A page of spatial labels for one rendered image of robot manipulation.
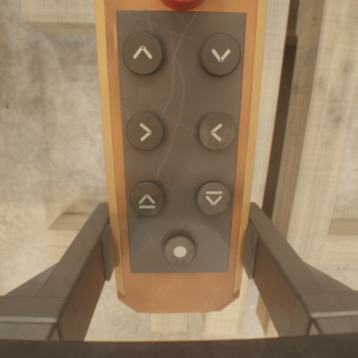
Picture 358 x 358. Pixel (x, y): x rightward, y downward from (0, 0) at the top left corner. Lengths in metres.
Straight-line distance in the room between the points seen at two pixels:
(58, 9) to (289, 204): 0.67
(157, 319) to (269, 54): 0.67
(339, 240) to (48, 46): 0.96
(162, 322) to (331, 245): 0.52
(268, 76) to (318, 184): 0.26
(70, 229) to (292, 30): 0.73
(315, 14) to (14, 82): 0.73
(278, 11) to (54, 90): 0.56
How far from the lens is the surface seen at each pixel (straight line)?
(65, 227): 0.76
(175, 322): 0.75
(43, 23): 0.69
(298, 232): 0.65
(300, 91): 0.62
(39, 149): 0.81
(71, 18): 0.66
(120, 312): 1.03
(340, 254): 0.89
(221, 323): 0.77
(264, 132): 0.54
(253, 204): 0.16
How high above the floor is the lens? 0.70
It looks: 72 degrees down
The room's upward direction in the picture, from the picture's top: 175 degrees clockwise
